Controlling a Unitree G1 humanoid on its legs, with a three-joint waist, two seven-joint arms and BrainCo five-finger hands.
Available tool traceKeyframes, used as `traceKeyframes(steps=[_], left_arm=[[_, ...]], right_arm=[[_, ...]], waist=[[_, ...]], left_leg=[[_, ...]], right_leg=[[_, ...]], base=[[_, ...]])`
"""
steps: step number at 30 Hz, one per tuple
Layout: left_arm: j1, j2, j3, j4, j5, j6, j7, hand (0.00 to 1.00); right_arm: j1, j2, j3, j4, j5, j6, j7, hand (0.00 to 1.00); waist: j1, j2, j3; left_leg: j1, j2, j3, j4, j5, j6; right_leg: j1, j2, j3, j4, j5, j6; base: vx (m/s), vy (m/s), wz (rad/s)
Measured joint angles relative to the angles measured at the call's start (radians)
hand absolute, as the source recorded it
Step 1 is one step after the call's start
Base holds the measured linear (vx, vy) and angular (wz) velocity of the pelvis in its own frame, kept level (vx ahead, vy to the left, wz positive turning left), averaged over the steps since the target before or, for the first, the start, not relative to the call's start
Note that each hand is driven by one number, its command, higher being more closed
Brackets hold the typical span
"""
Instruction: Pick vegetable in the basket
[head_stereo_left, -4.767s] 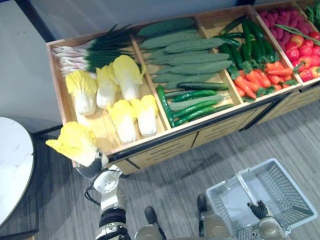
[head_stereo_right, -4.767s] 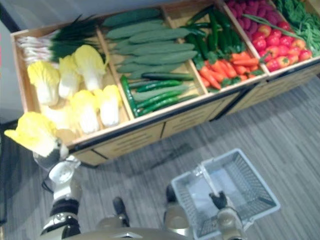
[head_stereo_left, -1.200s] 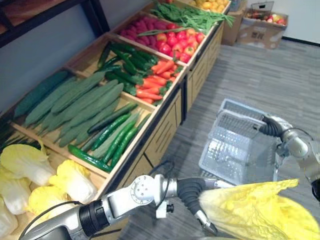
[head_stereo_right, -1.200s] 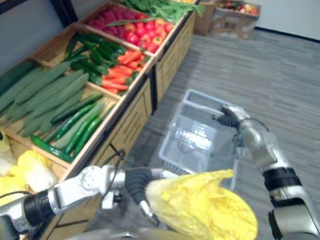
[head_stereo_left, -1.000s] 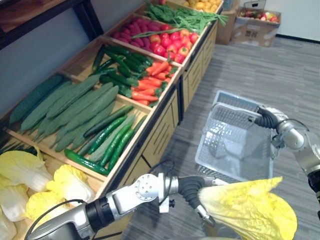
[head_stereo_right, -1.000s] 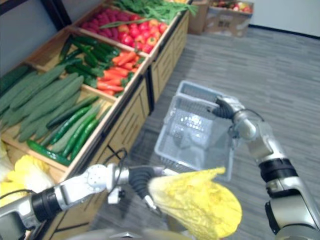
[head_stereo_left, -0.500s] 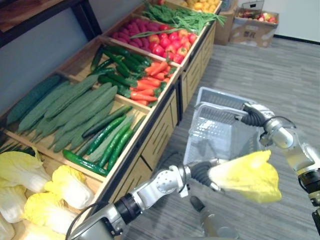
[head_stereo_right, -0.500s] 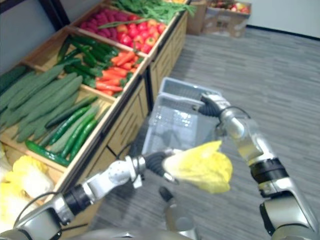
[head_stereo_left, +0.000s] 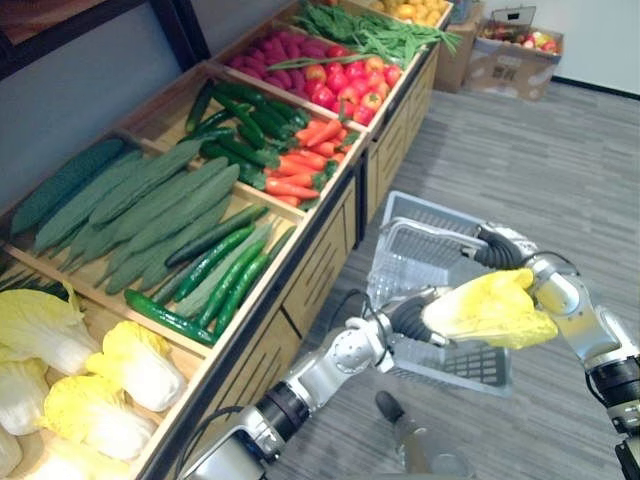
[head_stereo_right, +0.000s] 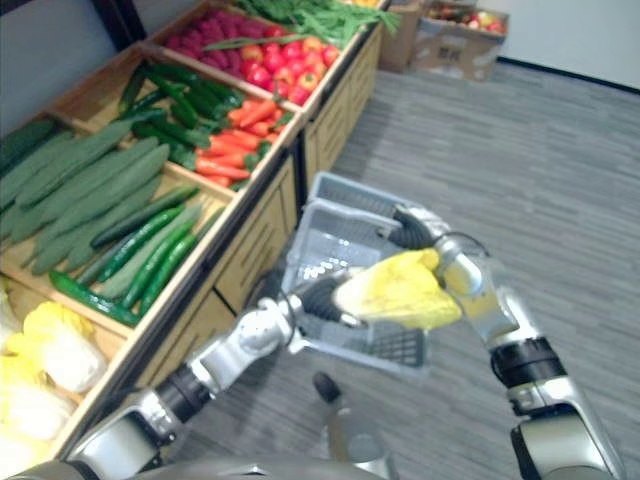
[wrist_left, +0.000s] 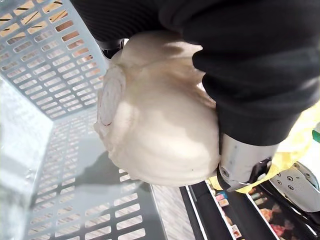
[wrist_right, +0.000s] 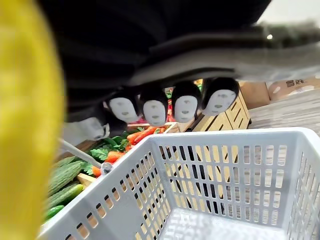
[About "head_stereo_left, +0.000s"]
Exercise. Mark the short wooden produce stand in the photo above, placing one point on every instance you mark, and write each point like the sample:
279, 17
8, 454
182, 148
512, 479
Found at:
400, 135

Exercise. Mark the orange carrot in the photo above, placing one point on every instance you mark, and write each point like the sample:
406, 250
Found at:
299, 163
295, 179
290, 189
322, 148
288, 200
325, 132

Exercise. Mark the robot right silver arm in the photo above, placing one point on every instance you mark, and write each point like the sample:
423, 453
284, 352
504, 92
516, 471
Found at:
585, 325

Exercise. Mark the black metal shelf frame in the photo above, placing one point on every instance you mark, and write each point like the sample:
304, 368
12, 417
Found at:
175, 25

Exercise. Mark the yellow napa cabbage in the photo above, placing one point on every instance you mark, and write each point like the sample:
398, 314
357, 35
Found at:
95, 420
20, 395
75, 465
490, 306
45, 325
140, 367

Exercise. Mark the matte green bumpy gourd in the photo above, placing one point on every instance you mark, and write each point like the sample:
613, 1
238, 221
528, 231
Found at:
165, 252
172, 202
150, 180
85, 206
205, 197

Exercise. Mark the green leafy vegetable bunch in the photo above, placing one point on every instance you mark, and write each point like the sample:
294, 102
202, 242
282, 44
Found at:
370, 32

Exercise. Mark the dark green zucchini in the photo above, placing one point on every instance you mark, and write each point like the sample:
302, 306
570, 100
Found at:
207, 135
280, 111
199, 106
235, 160
240, 112

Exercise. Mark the yellow orange fruit pile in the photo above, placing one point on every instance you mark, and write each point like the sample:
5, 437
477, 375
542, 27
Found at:
410, 11

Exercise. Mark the robot left silver arm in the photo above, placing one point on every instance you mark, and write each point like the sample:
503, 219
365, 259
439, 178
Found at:
320, 361

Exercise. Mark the plain brown cardboard box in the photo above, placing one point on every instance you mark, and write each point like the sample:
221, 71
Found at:
452, 55

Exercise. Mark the magenta sweet potato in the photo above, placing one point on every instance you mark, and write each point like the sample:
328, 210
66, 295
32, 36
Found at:
251, 72
274, 82
297, 80
313, 51
236, 61

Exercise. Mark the red tomato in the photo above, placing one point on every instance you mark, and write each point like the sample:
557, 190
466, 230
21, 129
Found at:
374, 64
355, 71
323, 97
371, 101
316, 74
337, 82
393, 75
337, 51
363, 115

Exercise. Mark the long wooden produce stand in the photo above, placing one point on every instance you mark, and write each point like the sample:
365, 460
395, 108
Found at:
310, 280

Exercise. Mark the dark green bumpy gourd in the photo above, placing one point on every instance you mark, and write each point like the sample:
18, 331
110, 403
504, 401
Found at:
65, 185

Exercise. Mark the robot left five-finger hand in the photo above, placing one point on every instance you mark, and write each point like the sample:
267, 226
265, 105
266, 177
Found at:
411, 317

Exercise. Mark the robot silver leg dark foot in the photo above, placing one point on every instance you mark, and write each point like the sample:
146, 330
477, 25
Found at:
415, 445

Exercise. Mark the pale green ridged loofah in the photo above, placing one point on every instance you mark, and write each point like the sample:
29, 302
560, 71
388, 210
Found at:
210, 290

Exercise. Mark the long green stalk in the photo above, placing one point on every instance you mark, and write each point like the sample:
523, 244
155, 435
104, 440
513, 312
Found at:
310, 61

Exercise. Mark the dark slim cucumber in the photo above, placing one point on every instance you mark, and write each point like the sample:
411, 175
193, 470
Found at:
215, 235

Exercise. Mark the shiny green cucumber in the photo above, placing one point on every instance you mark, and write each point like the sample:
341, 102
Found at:
232, 280
242, 292
167, 316
215, 260

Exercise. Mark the red apples pile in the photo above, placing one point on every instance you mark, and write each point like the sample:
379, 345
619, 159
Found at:
537, 41

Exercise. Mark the robot right five-finger hand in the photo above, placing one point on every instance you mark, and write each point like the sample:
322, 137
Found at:
500, 252

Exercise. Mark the large printed cardboard box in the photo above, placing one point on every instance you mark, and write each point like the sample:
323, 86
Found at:
515, 70

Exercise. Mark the grey plastic shopping basket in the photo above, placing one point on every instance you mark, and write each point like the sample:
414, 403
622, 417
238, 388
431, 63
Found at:
425, 250

